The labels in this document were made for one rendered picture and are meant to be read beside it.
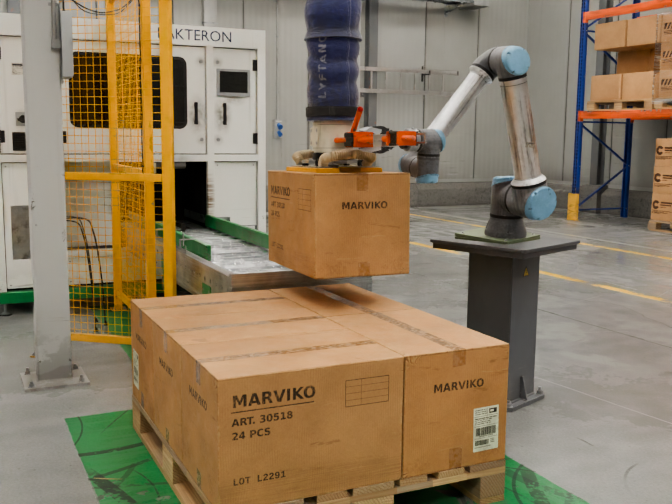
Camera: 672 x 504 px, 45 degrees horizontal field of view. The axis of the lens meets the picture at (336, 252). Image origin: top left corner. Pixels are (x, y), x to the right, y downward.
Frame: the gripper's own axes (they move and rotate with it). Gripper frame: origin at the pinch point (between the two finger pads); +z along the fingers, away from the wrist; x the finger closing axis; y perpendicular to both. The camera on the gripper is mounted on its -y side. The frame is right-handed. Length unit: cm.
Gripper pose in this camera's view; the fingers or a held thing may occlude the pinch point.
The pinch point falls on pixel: (362, 139)
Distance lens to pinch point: 317.0
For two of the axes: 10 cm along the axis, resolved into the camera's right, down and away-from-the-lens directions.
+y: -4.2, -1.3, 9.0
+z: -9.1, 0.5, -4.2
